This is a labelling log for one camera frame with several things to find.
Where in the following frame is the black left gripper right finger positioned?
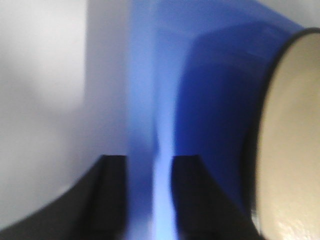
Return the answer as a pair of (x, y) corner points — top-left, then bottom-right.
(170, 155), (262, 240)

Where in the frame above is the blue plastic tray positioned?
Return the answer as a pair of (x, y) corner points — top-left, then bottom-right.
(127, 0), (303, 240)

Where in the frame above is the beige plate with black rim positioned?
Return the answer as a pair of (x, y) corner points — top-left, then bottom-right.
(243, 27), (320, 240)

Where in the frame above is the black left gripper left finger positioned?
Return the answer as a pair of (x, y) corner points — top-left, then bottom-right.
(0, 155), (127, 240)

